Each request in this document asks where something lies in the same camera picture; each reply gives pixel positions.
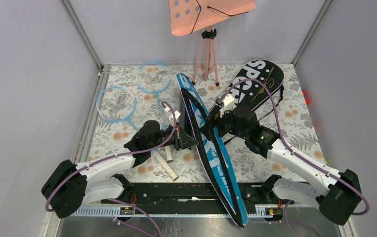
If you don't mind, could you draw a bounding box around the black sport racket bag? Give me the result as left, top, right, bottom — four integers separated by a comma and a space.
225, 59, 284, 111

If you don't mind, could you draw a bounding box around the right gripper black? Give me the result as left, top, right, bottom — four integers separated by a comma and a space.
199, 104, 248, 141

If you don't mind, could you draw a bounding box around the blue racket lower left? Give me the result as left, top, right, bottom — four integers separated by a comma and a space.
96, 86, 180, 182

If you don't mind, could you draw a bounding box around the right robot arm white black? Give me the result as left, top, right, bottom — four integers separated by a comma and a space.
201, 106, 362, 226

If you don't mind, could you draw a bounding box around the blue racket bag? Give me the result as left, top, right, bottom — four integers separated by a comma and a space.
176, 73, 248, 227

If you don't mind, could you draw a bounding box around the pink music stand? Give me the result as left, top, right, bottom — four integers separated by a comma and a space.
168, 0, 256, 86

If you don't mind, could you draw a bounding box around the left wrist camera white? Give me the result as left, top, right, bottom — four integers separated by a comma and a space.
164, 107, 181, 123

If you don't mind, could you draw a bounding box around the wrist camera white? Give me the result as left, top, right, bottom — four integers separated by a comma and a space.
164, 107, 181, 123
216, 94, 235, 117

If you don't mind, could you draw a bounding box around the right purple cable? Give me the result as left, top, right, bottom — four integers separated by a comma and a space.
219, 78, 371, 237

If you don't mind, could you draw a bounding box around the floral table mat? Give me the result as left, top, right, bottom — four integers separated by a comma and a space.
76, 64, 335, 188

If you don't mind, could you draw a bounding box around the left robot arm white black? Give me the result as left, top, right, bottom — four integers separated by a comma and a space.
41, 120, 199, 218

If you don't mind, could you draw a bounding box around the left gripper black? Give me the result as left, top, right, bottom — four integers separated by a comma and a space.
149, 122, 199, 151

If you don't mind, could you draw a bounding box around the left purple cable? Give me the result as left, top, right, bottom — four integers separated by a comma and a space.
45, 100, 178, 237

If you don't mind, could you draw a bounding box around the blue racket white grip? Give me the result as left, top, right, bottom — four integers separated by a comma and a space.
136, 60, 175, 163

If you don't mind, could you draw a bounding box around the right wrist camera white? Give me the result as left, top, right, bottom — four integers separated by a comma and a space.
216, 94, 235, 117

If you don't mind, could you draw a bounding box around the purple cable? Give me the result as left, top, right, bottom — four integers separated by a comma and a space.
219, 78, 371, 237
45, 100, 178, 237

